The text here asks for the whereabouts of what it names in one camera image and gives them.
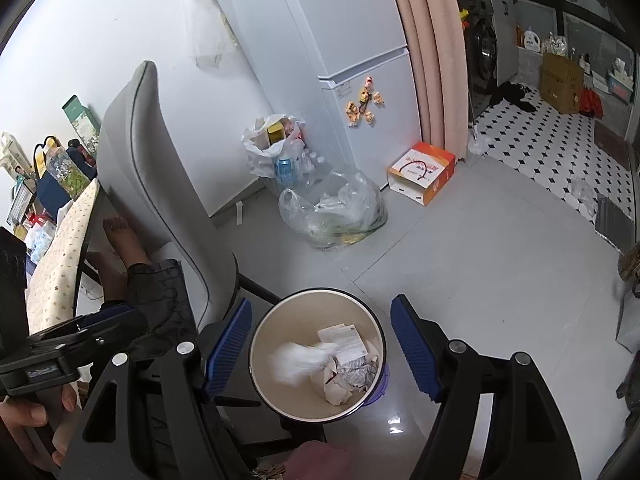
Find table with dotted tablecloth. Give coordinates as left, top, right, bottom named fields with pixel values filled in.
left=25, top=177, right=101, bottom=333

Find person's leg in black pants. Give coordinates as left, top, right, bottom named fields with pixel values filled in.
left=100, top=259, right=201, bottom=361

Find tall green box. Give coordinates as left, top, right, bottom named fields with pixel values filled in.
left=61, top=94, right=101, bottom=153

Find cream round bin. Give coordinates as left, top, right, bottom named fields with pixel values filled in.
left=248, top=287, right=390, bottom=426

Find red bag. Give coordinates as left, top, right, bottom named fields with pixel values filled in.
left=577, top=87, right=605, bottom=120

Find yellow striped bag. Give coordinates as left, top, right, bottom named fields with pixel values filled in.
left=32, top=135, right=66, bottom=181

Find brown door mat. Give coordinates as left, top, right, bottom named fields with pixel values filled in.
left=592, top=127, right=630, bottom=163

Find person's left hand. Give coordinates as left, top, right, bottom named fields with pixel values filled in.
left=0, top=384, right=80, bottom=473

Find dark washing machine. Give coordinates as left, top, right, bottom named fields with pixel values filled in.
left=457, top=0, right=518, bottom=96

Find red white wrapper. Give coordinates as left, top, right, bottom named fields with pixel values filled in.
left=310, top=365, right=353, bottom=406

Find navy bag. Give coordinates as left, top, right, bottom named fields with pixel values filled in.
left=36, top=172, right=76, bottom=216

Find white refrigerator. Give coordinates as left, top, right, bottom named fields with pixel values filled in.
left=200, top=0, right=423, bottom=218

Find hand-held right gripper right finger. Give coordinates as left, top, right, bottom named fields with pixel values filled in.
left=390, top=294, right=584, bottom=480

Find white plastic bag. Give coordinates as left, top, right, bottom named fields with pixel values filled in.
left=242, top=114, right=306, bottom=181

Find grey chair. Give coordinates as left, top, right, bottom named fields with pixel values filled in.
left=97, top=60, right=328, bottom=458

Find grey striped rack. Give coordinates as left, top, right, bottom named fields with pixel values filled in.
left=6, top=182, right=38, bottom=226

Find pink curtain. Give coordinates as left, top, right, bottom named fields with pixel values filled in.
left=382, top=0, right=473, bottom=163

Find white carton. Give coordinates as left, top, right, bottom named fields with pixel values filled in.
left=317, top=324, right=366, bottom=361
left=0, top=131, right=26, bottom=181

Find pack of water bottles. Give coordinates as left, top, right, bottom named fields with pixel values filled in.
left=295, top=147, right=333, bottom=186

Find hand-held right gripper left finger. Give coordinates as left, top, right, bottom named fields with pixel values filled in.
left=57, top=297, right=254, bottom=480

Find cluster of small fridge magnets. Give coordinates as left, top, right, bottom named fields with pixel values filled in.
left=346, top=76, right=387, bottom=128

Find white gauze veil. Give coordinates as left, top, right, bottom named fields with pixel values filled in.
left=182, top=0, right=238, bottom=68

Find grey striped mat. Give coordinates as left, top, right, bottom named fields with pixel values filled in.
left=595, top=195, right=633, bottom=251

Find small clear plastic bag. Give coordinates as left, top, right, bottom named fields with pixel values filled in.
left=565, top=177, right=598, bottom=221

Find pink soft object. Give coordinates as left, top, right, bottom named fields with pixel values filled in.
left=285, top=441, right=362, bottom=480

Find crumpled white bag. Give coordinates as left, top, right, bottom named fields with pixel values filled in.
left=466, top=127, right=488, bottom=157

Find blue can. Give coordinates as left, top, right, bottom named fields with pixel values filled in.
left=275, top=157, right=297, bottom=188

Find person's bare foot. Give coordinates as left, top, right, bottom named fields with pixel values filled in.
left=87, top=216, right=151, bottom=273

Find orange white cardboard box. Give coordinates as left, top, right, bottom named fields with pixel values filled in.
left=386, top=141, right=457, bottom=207

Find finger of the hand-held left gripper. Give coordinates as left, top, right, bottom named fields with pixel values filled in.
left=0, top=227, right=30, bottom=356
left=27, top=304, right=149, bottom=362

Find black cloth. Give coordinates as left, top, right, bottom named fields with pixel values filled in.
left=487, top=81, right=543, bottom=113

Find blue white tissue pack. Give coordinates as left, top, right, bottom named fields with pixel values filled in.
left=25, top=220, right=57, bottom=261

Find white tissue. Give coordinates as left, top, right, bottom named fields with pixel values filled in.
left=270, top=342, right=331, bottom=386

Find brown cardboard box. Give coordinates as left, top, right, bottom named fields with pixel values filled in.
left=540, top=52, right=586, bottom=115

